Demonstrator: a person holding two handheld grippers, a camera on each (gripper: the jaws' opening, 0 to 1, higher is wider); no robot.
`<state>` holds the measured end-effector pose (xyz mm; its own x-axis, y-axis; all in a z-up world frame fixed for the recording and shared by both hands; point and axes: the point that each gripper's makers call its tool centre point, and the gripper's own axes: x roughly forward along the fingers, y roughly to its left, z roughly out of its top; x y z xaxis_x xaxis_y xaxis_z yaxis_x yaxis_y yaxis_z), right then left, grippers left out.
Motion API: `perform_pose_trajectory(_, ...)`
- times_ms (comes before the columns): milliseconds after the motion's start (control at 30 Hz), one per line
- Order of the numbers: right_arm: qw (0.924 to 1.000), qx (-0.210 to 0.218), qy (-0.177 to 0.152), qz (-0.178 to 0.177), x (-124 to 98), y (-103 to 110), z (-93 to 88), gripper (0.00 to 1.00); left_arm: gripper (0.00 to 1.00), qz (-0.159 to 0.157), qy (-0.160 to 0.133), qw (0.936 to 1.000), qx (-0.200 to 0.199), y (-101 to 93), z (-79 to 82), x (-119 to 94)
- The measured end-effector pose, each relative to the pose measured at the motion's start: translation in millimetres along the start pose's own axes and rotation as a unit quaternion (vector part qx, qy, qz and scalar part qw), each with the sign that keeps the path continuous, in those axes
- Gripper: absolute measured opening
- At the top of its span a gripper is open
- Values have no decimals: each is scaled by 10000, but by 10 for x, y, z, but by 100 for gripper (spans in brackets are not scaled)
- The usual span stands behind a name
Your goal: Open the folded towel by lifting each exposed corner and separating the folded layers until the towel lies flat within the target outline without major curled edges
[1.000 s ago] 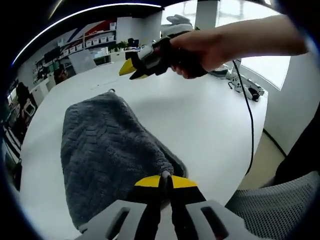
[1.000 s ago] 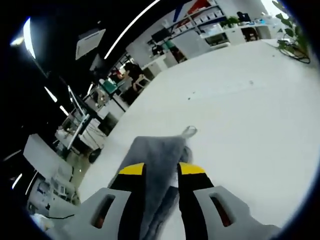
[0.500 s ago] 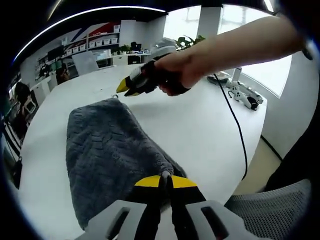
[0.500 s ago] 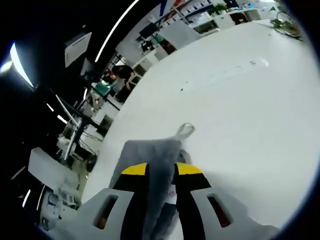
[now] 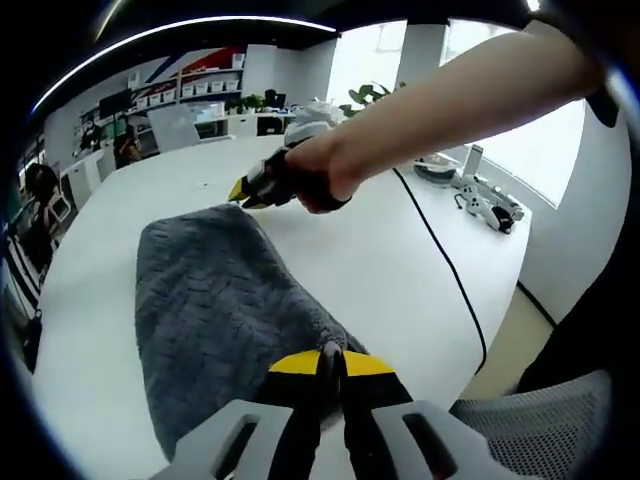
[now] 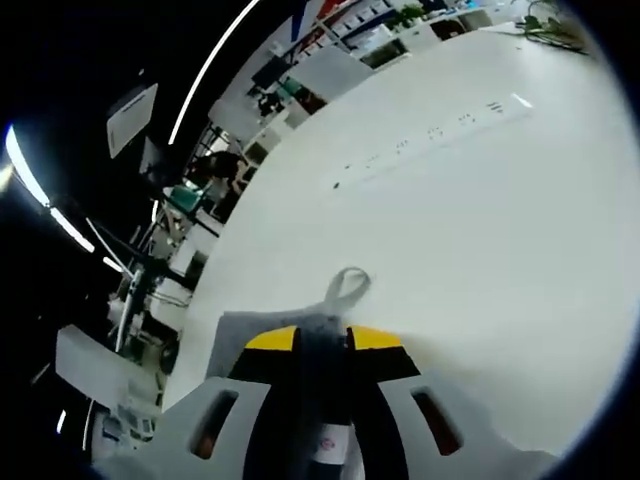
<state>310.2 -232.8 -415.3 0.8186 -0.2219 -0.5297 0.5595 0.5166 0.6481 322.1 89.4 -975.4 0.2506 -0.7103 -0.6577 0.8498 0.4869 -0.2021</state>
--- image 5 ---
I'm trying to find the grey towel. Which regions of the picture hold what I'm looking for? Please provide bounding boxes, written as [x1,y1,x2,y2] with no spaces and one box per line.
[135,203,371,464]

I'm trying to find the person's right hand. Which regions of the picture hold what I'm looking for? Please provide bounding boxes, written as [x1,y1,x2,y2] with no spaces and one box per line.
[284,130,362,216]

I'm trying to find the white office desk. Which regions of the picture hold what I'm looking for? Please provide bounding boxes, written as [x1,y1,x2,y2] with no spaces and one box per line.
[219,107,301,139]

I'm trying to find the small green desk plant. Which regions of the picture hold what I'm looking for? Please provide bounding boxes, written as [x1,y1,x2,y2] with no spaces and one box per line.
[227,93,266,114]

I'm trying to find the white office chair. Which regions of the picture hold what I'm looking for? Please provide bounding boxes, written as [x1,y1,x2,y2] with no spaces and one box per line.
[147,103,201,151]

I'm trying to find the shelf with white boxes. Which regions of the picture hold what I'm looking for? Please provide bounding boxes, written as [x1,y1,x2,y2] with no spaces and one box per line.
[127,47,246,109]

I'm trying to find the potted green plant white pot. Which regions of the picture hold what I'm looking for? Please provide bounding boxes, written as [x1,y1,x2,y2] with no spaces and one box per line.
[338,82,394,119]

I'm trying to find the black monitor on stand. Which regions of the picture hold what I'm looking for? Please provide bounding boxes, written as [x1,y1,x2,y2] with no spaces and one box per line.
[98,89,132,119]

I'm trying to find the white cabinet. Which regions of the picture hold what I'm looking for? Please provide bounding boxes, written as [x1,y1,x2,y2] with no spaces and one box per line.
[62,148,117,211]

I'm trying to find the ceiling strip light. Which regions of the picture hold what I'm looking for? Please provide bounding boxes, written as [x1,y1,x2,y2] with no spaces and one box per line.
[29,22,341,116]

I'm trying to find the grey mesh office chair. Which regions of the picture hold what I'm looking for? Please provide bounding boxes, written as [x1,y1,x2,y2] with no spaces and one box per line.
[449,369,621,480]

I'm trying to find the white upright box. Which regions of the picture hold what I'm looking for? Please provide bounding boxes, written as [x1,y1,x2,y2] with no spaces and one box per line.
[463,143,485,177]

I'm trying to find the person's black shirt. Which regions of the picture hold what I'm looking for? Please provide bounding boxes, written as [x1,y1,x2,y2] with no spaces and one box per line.
[517,0,639,394]

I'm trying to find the white handheld device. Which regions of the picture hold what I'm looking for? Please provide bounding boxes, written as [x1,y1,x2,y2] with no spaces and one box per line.
[452,172,526,235]

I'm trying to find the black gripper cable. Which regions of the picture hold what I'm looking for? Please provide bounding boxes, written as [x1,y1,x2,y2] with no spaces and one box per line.
[391,166,490,374]

